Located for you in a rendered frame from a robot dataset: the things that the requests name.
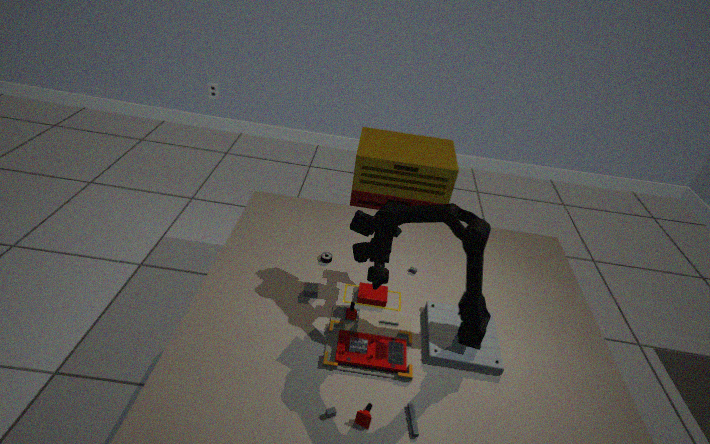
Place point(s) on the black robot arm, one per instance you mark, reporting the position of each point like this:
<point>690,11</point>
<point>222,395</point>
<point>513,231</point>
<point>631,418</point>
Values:
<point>472,306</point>

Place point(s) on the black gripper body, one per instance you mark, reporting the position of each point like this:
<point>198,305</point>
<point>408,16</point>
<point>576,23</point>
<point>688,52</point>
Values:
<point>379,274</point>

